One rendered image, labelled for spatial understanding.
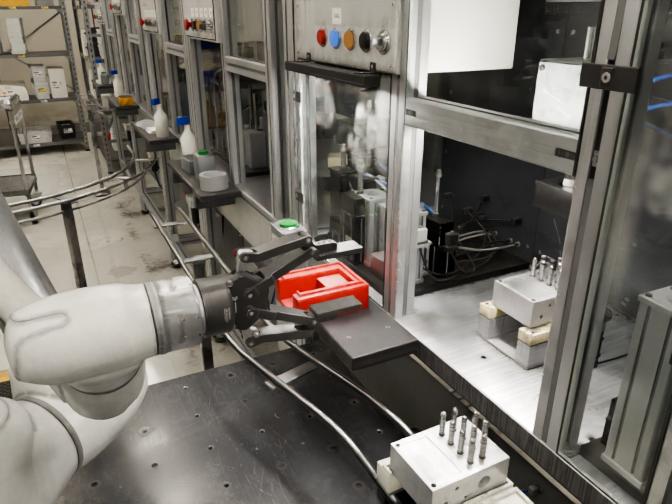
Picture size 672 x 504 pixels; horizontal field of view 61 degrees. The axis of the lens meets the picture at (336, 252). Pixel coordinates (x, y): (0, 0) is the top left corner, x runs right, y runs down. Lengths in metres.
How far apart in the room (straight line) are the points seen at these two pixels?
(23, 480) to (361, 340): 0.57
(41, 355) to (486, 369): 0.68
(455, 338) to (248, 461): 0.46
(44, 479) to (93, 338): 0.36
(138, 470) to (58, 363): 0.54
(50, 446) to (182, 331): 0.35
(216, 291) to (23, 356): 0.22
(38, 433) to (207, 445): 0.36
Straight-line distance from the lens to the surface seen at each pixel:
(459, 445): 0.81
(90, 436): 1.04
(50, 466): 0.99
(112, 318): 0.68
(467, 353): 1.05
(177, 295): 0.70
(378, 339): 1.07
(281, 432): 1.22
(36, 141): 7.16
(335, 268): 1.22
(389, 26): 1.02
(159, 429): 1.28
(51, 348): 0.69
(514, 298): 1.03
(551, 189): 1.01
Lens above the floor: 1.47
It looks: 23 degrees down
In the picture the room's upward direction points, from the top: straight up
